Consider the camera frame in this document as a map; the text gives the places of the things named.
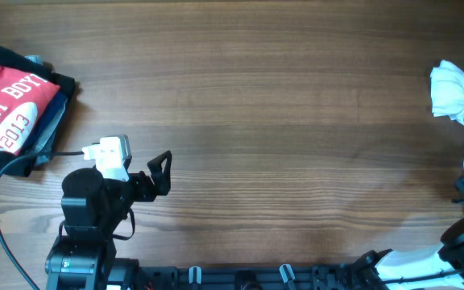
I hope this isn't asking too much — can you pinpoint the red printed folded t-shirt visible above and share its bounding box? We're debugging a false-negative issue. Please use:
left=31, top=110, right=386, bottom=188
left=0, top=65, right=60, bottom=155

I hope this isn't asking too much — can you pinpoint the black folded garment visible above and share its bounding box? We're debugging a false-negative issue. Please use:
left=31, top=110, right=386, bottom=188
left=0, top=46, right=76, bottom=176

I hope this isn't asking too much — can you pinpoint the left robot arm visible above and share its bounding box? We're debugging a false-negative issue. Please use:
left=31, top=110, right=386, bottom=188
left=45, top=151, right=172, bottom=289

